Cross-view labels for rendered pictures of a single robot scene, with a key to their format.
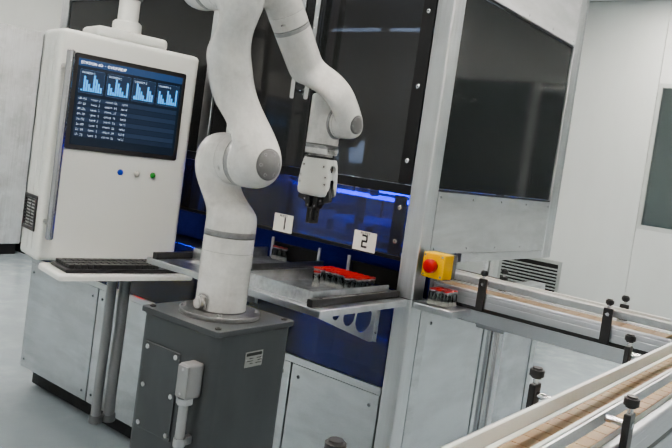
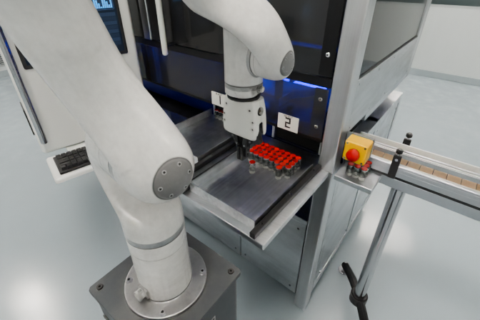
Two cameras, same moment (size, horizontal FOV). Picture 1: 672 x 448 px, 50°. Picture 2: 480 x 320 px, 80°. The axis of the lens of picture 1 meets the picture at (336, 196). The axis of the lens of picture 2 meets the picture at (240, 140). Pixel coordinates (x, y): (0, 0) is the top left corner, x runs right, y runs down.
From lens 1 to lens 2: 130 cm
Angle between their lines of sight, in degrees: 28
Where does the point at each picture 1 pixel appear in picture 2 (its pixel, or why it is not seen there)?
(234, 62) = (50, 36)
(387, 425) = (313, 243)
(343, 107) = (268, 48)
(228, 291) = (166, 285)
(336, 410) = not seen: hidden behind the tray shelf
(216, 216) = (128, 228)
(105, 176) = not seen: hidden behind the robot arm
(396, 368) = (319, 213)
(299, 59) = not seen: outside the picture
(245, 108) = (110, 109)
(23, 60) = not seen: outside the picture
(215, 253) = (140, 261)
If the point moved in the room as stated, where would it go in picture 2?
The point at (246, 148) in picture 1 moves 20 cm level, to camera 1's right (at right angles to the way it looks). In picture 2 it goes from (130, 174) to (275, 176)
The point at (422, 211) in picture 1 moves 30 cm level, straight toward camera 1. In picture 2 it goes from (344, 105) to (368, 161)
